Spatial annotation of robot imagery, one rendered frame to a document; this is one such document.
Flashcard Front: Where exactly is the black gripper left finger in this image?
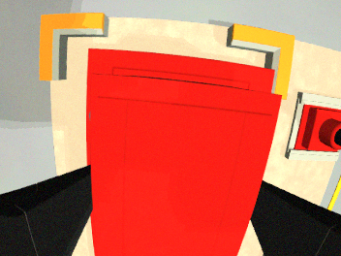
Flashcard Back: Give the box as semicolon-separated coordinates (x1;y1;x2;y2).
0;166;93;256

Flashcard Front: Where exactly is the yellow rectangular frame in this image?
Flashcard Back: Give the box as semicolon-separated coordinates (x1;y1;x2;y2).
327;177;341;210

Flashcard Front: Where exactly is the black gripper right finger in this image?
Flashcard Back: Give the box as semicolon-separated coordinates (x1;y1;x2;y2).
249;180;341;256

